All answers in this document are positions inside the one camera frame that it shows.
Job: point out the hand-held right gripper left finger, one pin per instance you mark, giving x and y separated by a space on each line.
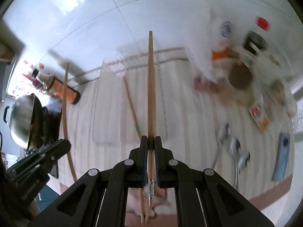
144 160

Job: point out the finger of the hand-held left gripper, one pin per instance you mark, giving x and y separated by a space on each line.
51 150

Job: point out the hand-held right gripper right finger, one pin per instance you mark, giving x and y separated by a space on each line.
157 160

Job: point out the plain wooden chopstick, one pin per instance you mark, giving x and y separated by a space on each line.
64 113

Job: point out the wooden chopstick with green band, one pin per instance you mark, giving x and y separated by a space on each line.
131 104

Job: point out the wooden chopstick with patterned end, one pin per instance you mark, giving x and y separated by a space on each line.
150 87

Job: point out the stainless steel wok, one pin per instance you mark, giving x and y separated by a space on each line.
22 120

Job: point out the pink cloth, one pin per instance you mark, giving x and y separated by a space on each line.
163 203

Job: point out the striped table mat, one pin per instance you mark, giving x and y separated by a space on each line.
189 113

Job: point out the clear plastic tray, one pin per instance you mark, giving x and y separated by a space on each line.
106 113

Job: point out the orange label bottle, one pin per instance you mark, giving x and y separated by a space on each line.
64 89

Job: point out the metal spoon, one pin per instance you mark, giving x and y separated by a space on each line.
222 133
244 160
234 147

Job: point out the small orange white packet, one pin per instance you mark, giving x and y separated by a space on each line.
259 117

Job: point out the blue rectangular case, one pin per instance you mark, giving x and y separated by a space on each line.
282 156

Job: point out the white plastic bag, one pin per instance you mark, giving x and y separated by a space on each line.
203 45

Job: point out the dark glass jar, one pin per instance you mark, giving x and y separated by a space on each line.
256 41

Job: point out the red cap container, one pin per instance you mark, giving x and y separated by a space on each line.
262 23

